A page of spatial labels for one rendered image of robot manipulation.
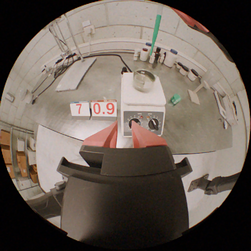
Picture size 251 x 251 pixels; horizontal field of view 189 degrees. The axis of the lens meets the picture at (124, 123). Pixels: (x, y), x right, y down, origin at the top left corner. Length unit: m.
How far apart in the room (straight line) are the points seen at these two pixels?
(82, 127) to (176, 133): 0.36
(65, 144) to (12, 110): 2.16
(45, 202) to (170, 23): 0.90
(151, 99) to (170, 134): 0.16
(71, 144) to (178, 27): 0.89
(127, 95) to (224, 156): 1.51
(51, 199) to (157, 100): 0.36
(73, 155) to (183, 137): 0.44
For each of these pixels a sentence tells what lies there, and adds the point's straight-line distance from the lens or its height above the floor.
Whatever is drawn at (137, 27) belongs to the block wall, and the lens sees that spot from 0.66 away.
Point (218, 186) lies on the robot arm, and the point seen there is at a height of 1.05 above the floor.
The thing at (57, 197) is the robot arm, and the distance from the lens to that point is 0.23.
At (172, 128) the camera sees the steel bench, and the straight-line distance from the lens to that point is 0.31.
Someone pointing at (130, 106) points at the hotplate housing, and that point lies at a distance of 0.20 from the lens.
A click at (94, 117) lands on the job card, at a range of 0.28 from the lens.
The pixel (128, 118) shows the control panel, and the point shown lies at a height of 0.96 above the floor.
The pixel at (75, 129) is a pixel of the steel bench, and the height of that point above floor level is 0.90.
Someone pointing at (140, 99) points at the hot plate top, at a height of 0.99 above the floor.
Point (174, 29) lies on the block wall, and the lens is 0.69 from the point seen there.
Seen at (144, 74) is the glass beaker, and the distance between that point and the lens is 0.16.
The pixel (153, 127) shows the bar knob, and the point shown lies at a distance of 0.22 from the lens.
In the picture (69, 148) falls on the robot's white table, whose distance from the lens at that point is 0.34.
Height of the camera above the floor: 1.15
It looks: 77 degrees down
